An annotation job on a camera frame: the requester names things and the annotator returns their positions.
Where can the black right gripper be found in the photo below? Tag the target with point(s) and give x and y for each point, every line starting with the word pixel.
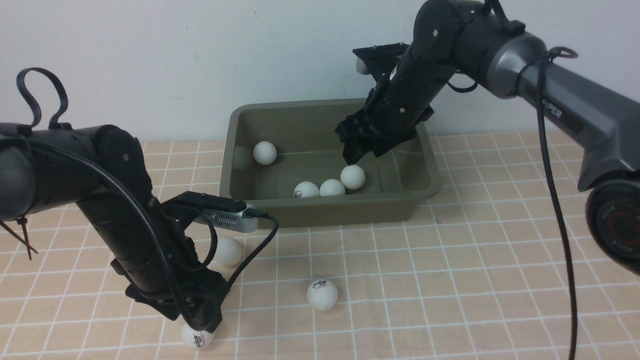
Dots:
pixel 379 128

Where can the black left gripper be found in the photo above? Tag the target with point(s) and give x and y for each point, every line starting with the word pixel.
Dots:
pixel 203 291

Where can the white printed ball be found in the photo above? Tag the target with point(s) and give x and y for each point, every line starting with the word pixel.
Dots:
pixel 195 339
pixel 322 294

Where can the white ping-pong ball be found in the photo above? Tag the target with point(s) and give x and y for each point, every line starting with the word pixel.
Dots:
pixel 265 153
pixel 353 177
pixel 332 187
pixel 228 252
pixel 306 189

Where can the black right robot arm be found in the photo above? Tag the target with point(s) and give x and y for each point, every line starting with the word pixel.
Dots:
pixel 477 40

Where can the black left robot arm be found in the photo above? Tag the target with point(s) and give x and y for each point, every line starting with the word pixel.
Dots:
pixel 102 170

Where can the olive green plastic bin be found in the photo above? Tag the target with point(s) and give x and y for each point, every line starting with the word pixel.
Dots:
pixel 309 150

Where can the checkered peach tablecloth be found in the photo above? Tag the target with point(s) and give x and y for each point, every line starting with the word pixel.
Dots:
pixel 477 273

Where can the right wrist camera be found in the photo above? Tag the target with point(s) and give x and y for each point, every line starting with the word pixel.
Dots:
pixel 379 60

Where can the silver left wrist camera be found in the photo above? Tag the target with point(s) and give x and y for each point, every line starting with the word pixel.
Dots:
pixel 220 212

